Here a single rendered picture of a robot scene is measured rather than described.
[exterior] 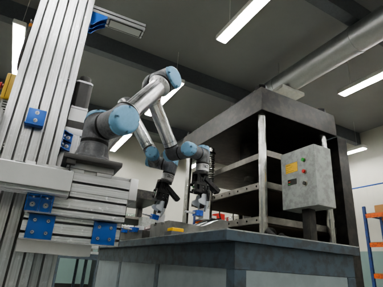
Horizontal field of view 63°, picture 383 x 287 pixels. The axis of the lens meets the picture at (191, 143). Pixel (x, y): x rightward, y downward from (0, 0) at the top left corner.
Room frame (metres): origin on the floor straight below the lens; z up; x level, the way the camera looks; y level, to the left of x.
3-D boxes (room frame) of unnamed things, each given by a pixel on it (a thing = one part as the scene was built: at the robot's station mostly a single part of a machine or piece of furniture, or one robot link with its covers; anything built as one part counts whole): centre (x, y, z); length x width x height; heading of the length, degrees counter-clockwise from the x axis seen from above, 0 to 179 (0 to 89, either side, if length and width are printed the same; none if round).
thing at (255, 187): (2.86, -0.62, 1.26); 1.10 x 0.74 x 0.05; 28
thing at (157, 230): (1.90, -0.07, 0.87); 0.50 x 0.26 x 0.14; 118
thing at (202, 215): (1.63, -0.05, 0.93); 0.13 x 0.05 x 0.05; 118
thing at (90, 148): (1.25, 0.41, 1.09); 0.15 x 0.15 x 0.10
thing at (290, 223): (2.86, -0.62, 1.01); 1.10 x 0.74 x 0.05; 28
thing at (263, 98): (2.84, -0.58, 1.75); 1.30 x 0.84 x 0.61; 28
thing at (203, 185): (1.64, -0.06, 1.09); 0.09 x 0.08 x 0.12; 118
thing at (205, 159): (1.64, -0.07, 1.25); 0.09 x 0.08 x 0.11; 141
